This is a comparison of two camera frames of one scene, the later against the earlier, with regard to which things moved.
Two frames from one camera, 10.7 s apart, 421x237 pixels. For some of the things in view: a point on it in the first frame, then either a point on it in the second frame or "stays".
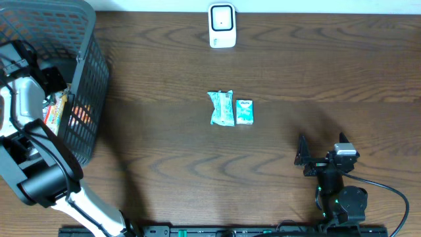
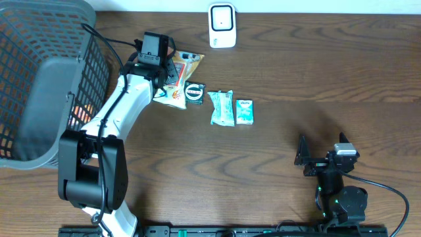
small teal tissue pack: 244,112 stays
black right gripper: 302,157 stays
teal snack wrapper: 223,103 stays
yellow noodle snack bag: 53,106 -> 175,93
